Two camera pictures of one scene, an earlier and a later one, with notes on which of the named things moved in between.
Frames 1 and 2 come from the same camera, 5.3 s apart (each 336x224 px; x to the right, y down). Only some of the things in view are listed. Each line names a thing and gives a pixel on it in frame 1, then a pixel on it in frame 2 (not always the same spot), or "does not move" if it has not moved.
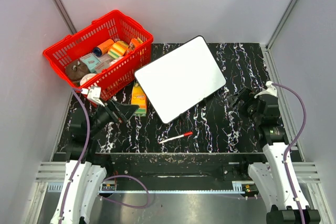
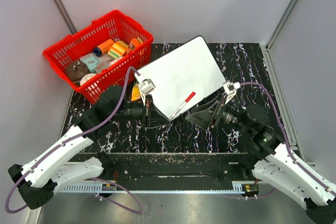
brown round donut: (75, 68) does not move
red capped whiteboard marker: (185, 134) to (188, 99)
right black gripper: (245, 94) to (212, 113)
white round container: (86, 77) does not move
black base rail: (180, 167) does not move
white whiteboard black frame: (181, 77) does not move
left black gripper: (114, 108) to (153, 117)
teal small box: (91, 61) does not move
